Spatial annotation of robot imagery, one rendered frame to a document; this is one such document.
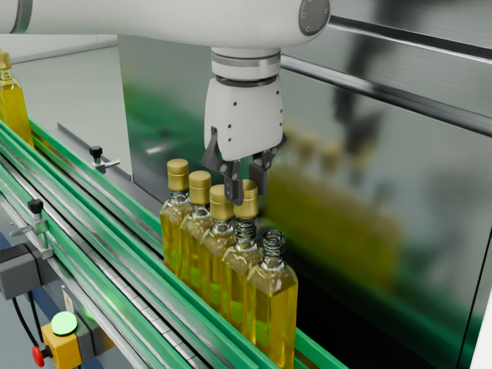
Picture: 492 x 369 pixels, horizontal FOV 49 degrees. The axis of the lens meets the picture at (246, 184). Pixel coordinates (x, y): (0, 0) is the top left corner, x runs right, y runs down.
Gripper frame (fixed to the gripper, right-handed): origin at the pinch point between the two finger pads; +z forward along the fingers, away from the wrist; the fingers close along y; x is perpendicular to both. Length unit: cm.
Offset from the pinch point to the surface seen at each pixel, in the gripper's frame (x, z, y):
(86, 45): -585, 128, -214
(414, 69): 15.0, -17.2, -13.0
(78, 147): -94, 31, -11
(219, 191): -5.5, 3.3, 0.6
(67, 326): -28.0, 35.0, 19.6
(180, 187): -15.9, 7.0, 1.0
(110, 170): -74, 31, -12
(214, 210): -5.3, 6.1, 1.6
